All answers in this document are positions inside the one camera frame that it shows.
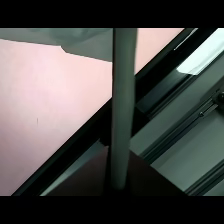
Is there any silver frame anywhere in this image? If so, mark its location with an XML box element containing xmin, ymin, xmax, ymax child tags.
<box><xmin>39</xmin><ymin>49</ymin><xmax>224</xmax><ymax>197</ymax></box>

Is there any pale grey shirt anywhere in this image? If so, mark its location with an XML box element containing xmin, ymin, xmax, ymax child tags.
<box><xmin>0</xmin><ymin>27</ymin><xmax>139</xmax><ymax>192</ymax></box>

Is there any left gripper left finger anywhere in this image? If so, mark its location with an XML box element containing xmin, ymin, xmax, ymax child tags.
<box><xmin>49</xmin><ymin>145</ymin><xmax>110</xmax><ymax>197</ymax></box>

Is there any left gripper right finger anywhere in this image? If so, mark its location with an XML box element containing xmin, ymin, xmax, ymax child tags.
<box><xmin>127</xmin><ymin>150</ymin><xmax>185</xmax><ymax>197</ymax></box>

